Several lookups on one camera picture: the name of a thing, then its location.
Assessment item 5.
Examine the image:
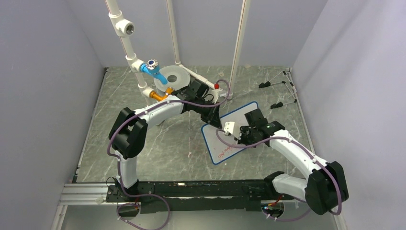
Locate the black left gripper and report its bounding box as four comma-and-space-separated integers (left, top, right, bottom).
193, 98, 222, 130

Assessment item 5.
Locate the blue framed whiteboard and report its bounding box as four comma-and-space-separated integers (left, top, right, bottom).
201, 101, 259, 165

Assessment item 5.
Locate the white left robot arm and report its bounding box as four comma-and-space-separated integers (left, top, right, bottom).
107, 79, 222, 201

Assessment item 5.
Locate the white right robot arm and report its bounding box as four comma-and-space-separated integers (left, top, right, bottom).
236, 109, 349, 215

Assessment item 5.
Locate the orange brass faucet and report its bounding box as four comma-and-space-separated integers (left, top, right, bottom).
149, 87, 174, 102

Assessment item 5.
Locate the clear round plate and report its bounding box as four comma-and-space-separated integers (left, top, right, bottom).
154, 65, 191, 92

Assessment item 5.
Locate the blue faucet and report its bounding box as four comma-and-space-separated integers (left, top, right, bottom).
139, 59, 168, 85

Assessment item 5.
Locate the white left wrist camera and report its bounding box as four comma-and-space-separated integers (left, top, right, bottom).
210, 83, 227, 103

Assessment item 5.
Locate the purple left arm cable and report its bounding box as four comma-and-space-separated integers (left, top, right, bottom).
106, 79, 231, 230

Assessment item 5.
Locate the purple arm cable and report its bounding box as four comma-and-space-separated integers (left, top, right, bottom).
215, 128, 343, 222
106, 79, 231, 230

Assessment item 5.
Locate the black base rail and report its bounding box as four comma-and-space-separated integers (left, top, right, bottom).
106, 179, 293, 214

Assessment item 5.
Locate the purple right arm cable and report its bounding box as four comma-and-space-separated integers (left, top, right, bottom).
215, 128, 343, 222

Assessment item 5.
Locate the white PVC pipe frame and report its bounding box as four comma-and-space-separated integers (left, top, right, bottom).
105, 0, 251, 103

